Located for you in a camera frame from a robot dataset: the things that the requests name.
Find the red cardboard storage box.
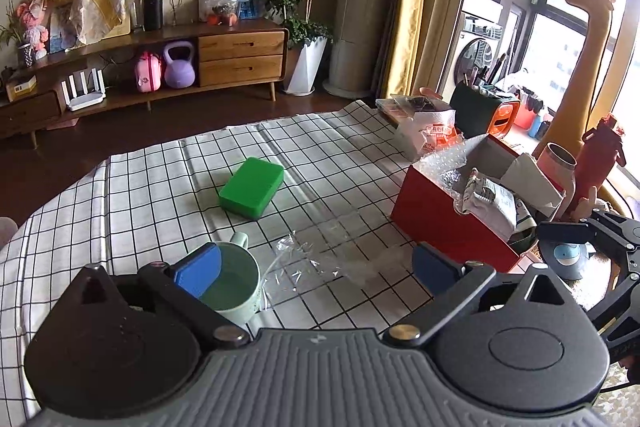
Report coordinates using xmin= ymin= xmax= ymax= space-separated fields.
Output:
xmin=389 ymin=133 xmax=572 ymax=273

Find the printed fabric gift bag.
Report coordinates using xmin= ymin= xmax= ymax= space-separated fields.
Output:
xmin=454 ymin=168 xmax=537 ymax=255

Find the green scrub sponge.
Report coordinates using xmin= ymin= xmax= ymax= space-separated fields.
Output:
xmin=219 ymin=157 xmax=284 ymax=220

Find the clear bubble wrap sheet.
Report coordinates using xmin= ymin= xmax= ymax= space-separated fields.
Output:
xmin=413 ymin=138 xmax=480 ymax=199

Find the pale green ceramic mug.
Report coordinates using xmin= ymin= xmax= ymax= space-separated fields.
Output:
xmin=180 ymin=232 xmax=262 ymax=326

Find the white pink bunny toy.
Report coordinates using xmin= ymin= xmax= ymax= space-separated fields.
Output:
xmin=564 ymin=186 xmax=612 ymax=222

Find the clear cellophane wrapper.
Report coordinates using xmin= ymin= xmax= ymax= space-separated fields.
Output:
xmin=259 ymin=209 xmax=411 ymax=311

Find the orange white snack bag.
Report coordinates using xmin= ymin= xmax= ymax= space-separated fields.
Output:
xmin=394 ymin=109 xmax=463 ymax=161

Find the red water bottle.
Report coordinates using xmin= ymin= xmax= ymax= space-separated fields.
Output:
xmin=568 ymin=114 xmax=626 ymax=211

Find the black white checkered tablecloth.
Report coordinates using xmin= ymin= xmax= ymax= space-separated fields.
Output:
xmin=0 ymin=98 xmax=452 ymax=427

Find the white steel thermos cup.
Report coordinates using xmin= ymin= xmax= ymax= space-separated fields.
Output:
xmin=537 ymin=143 xmax=577 ymax=220

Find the green orange storage bin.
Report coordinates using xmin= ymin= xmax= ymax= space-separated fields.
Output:
xmin=449 ymin=82 xmax=521 ymax=139

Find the red plastic bucket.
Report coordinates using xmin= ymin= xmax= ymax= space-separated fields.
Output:
xmin=514 ymin=100 xmax=537 ymax=130

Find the orange giraffe plush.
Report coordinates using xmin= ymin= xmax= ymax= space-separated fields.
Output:
xmin=533 ymin=0 xmax=615 ymax=158

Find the white wifi router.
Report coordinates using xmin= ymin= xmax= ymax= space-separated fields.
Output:
xmin=61 ymin=68 xmax=106 ymax=113

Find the purple kettlebell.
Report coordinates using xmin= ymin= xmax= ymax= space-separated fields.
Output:
xmin=163 ymin=41 xmax=195 ymax=89

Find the pink small backpack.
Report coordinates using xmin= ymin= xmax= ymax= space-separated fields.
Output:
xmin=134 ymin=51 xmax=163 ymax=93

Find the white tall planter pot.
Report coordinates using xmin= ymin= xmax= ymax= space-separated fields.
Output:
xmin=284 ymin=37 xmax=328 ymax=96

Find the wooden tv sideboard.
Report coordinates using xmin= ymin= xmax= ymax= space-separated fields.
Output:
xmin=1 ymin=20 xmax=288 ymax=138

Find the white front-load washing machine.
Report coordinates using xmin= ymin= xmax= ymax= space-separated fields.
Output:
xmin=439 ymin=11 xmax=503 ymax=101

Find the black cylinder speaker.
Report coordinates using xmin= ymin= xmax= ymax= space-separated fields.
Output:
xmin=141 ymin=0 xmax=164 ymax=31

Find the clear bag of snacks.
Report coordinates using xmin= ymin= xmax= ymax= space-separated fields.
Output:
xmin=198 ymin=0 xmax=239 ymax=27

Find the pink plush doll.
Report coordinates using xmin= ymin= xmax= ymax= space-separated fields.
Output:
xmin=15 ymin=0 xmax=49 ymax=61

